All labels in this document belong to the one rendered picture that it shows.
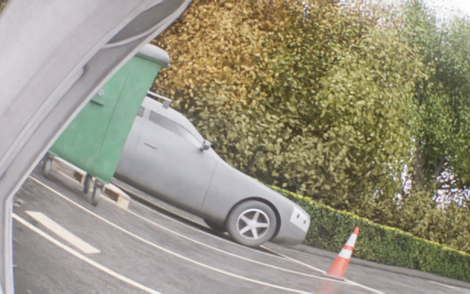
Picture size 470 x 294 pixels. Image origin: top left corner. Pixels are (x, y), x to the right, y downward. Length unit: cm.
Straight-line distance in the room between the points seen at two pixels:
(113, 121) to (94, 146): 27
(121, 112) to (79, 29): 547
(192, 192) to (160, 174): 49
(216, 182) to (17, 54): 1015
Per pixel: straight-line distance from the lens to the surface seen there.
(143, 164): 1033
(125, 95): 587
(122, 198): 775
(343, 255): 886
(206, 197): 1051
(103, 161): 590
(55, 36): 41
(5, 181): 61
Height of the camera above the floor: 55
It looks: 4 degrees up
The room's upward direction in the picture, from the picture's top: 21 degrees clockwise
